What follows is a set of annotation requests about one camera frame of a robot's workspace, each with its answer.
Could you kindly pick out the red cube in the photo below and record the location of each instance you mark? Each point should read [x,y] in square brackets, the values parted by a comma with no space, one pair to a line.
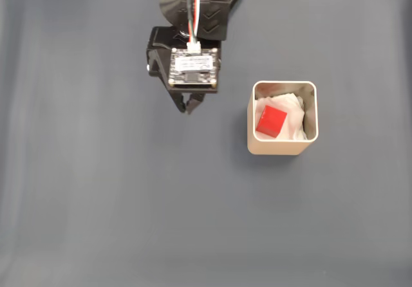
[270,123]

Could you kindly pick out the beige square box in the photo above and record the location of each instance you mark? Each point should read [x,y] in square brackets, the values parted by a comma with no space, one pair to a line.
[273,148]

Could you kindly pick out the white crumpled tissue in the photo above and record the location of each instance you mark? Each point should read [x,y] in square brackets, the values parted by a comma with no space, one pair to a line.
[294,116]

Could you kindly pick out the camera circuit board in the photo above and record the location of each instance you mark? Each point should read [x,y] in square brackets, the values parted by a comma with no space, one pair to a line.
[193,66]

